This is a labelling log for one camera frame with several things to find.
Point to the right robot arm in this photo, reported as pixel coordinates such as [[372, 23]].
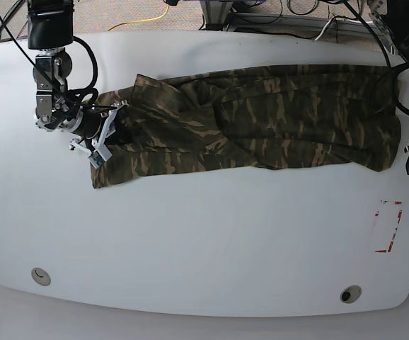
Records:
[[50, 30]]

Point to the table grommet hole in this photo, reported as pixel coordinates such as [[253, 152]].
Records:
[[350, 294], [41, 277]]

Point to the red tape rectangle marking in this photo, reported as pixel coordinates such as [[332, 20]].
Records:
[[385, 226]]

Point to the camouflage t-shirt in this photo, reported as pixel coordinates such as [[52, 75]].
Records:
[[270, 117]]

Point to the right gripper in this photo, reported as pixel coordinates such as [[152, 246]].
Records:
[[93, 128]]

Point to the right table grommet hole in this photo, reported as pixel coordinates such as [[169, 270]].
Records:
[[350, 294]]

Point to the left table grommet hole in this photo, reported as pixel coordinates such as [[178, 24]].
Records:
[[41, 277]]

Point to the aluminium frame stand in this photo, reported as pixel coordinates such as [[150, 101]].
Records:
[[309, 20]]

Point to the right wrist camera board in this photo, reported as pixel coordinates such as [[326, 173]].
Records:
[[96, 160]]

